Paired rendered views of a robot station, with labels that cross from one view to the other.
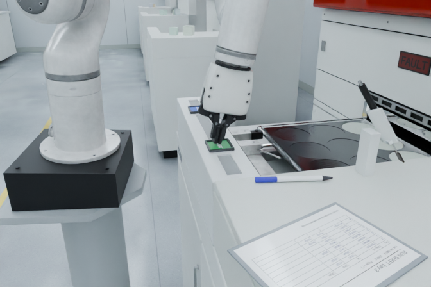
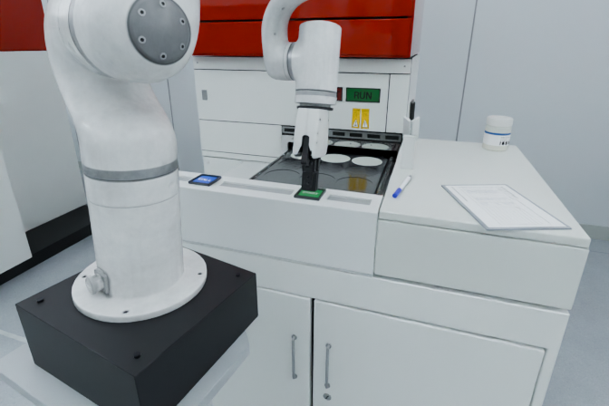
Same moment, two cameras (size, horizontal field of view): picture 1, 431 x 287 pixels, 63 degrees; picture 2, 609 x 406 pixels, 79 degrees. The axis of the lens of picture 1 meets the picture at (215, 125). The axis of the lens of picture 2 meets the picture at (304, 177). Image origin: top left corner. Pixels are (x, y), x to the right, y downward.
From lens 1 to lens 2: 0.72 m
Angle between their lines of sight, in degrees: 55
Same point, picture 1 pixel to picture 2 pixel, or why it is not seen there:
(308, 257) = (501, 208)
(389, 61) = not seen: hidden behind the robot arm
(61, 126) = (155, 253)
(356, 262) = (508, 199)
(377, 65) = (286, 101)
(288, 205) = (436, 198)
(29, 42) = not seen: outside the picture
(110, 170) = (243, 274)
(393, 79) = not seen: hidden behind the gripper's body
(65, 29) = (103, 95)
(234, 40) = (332, 81)
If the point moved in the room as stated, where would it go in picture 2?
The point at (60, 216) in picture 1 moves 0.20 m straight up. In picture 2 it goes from (224, 375) to (211, 255)
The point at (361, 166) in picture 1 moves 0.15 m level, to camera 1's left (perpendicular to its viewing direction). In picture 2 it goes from (408, 163) to (388, 181)
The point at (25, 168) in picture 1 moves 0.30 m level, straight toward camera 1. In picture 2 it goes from (149, 346) to (393, 346)
